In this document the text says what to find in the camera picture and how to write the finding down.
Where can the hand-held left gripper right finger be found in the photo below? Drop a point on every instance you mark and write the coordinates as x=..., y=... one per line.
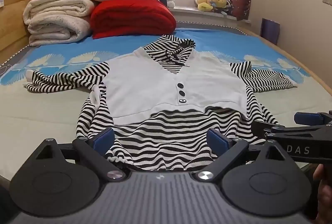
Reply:
x=219, y=141

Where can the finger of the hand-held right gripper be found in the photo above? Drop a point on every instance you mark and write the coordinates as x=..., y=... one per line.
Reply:
x=269, y=127
x=308, y=117

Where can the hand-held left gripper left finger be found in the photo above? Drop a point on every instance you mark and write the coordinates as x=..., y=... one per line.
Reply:
x=103, y=139

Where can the striped hooded top white vest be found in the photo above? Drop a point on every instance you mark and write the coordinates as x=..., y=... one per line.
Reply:
x=160, y=89

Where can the person's right hand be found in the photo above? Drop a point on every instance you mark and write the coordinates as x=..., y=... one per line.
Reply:
x=323, y=187

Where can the purple flat box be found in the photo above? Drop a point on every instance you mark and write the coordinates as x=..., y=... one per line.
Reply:
x=269, y=31

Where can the white rolled quilt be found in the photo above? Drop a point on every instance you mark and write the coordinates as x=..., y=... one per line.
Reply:
x=57, y=31
x=55, y=7

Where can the red folded blanket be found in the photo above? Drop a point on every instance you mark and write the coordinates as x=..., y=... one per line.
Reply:
x=129, y=18

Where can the dark red cushion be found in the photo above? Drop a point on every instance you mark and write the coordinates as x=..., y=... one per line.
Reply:
x=241, y=3

